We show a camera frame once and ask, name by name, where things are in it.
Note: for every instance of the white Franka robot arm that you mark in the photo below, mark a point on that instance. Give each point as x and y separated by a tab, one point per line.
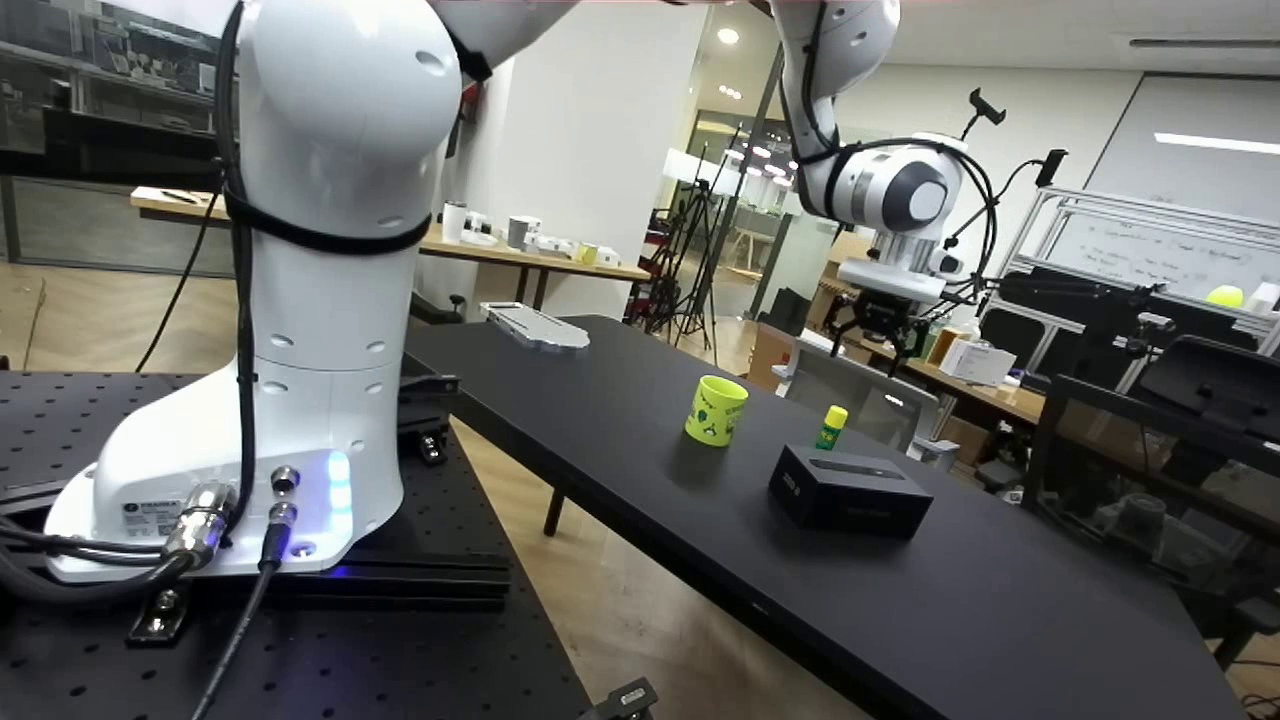
332	201

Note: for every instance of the lime green cup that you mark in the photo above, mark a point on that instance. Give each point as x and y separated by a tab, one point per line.
718	411

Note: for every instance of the black camera box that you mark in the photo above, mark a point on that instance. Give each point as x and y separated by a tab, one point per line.
848	490

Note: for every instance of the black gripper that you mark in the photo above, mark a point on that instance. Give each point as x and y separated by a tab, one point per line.
891	319

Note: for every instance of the black camera on boom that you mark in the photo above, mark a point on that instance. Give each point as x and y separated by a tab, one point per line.
1050	164

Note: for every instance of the black perforated mounting table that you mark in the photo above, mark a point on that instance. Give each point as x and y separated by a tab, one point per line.
81	655

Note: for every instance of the whiteboard on frame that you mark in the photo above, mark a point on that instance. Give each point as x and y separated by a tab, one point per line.
1162	245

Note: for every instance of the wooden table with black legs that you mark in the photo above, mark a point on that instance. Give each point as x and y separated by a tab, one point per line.
532	254

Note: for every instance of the black tripod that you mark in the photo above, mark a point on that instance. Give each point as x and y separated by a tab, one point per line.
687	262

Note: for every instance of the yellow green ball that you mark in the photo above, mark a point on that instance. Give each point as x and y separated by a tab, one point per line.
1224	297

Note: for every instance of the green yellow glue stick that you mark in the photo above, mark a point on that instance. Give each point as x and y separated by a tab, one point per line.
832	424

